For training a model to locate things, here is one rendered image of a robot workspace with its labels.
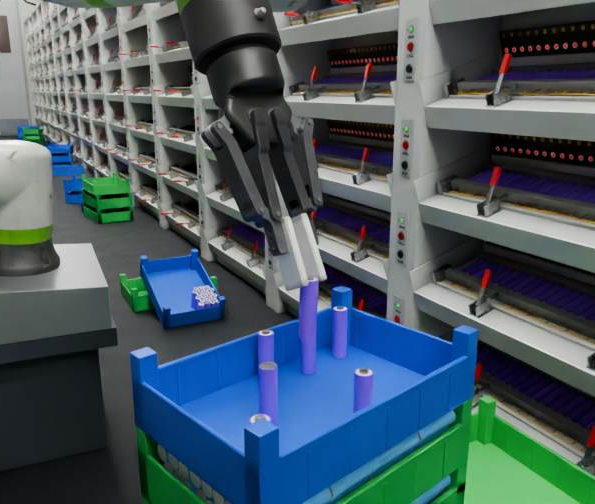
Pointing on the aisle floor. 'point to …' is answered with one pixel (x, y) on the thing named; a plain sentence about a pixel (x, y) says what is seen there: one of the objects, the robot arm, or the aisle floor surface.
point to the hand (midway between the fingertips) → (296, 251)
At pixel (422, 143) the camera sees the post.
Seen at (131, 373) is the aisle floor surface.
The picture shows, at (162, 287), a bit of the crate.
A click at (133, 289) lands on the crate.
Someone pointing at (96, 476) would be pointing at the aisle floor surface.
